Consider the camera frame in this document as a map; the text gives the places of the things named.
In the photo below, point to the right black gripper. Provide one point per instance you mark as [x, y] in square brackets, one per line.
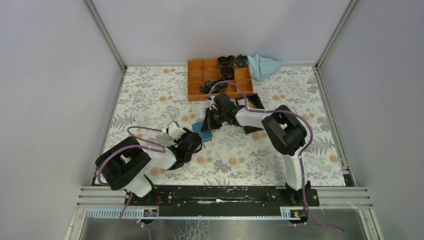
[209, 122]

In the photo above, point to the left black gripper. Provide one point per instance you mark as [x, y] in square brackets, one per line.
[177, 142]

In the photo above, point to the orange compartment tray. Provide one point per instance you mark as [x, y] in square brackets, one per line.
[200, 70]

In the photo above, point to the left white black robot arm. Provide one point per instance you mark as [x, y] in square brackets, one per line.
[120, 167]

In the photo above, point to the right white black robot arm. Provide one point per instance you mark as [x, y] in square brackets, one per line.
[284, 130]

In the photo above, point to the black card box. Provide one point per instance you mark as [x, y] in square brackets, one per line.
[254, 102]

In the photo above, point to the black tangled band pile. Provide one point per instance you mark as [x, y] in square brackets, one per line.
[213, 87]

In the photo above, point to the black rolled band centre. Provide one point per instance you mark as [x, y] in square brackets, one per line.
[227, 72]

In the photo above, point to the black rolled band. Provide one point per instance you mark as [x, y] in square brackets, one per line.
[227, 72]
[241, 61]
[225, 61]

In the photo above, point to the black rolled band left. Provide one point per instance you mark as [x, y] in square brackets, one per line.
[225, 61]

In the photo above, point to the black rolled band top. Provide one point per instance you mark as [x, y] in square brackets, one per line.
[241, 61]

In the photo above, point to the light blue folded cloth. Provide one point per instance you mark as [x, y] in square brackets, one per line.
[261, 68]

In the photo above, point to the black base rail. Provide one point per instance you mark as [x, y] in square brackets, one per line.
[224, 201]

